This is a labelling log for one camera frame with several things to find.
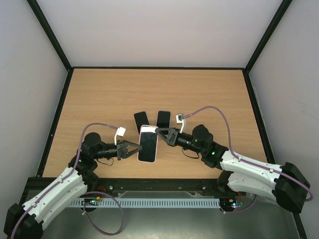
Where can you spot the blue phone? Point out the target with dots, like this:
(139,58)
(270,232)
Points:
(141,118)

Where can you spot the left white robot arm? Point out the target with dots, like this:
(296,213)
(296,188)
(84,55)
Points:
(29,220)

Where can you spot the black frame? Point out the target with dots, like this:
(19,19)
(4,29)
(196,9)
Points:
(37,11)

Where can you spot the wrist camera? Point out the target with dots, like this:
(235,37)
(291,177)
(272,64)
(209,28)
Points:
(120,131)
(180,119)

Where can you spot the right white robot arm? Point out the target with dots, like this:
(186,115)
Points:
(284,184)

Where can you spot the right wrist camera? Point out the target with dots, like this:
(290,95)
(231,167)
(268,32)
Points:
(180,119)

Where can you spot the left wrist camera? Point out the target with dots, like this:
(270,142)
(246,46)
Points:
(120,131)

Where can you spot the light blue cable duct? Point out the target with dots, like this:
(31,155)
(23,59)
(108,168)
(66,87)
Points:
(147,203)

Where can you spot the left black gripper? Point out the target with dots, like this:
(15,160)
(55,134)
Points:
(120,144)

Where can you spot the pink phone case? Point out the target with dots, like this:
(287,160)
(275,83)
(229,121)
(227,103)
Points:
(148,128)

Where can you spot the black phone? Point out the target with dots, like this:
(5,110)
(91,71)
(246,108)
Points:
(148,142)

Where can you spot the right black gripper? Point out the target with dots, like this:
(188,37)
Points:
(174,137)

